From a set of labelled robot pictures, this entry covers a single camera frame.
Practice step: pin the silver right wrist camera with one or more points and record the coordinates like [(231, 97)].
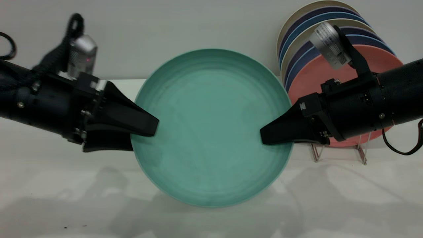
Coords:
[(330, 44)]

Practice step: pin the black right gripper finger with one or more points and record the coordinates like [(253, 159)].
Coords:
[(287, 129), (314, 142)]

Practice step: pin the beige round plate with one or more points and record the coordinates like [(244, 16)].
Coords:
[(299, 38), (314, 5)]

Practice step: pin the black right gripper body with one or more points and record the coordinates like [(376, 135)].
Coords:
[(350, 109)]

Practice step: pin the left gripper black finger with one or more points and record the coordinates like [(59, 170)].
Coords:
[(109, 142), (125, 119)]

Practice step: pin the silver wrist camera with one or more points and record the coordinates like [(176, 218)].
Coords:
[(330, 44), (82, 56)]

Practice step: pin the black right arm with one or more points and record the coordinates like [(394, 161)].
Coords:
[(406, 92)]

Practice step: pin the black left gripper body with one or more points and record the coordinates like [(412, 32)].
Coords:
[(62, 105)]

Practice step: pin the pink round plate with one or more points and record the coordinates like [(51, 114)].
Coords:
[(307, 79)]

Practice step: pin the dark navy round plate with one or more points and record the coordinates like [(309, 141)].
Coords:
[(299, 49), (327, 10)]

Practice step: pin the green round plate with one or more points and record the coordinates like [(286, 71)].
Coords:
[(211, 132)]

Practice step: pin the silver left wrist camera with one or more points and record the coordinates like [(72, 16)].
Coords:
[(82, 56)]

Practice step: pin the black right camera bracket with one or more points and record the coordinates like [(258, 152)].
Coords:
[(358, 62)]

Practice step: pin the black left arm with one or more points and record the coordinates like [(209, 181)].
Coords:
[(16, 92)]

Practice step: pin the blue round plate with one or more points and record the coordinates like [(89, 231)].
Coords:
[(330, 16), (300, 61)]

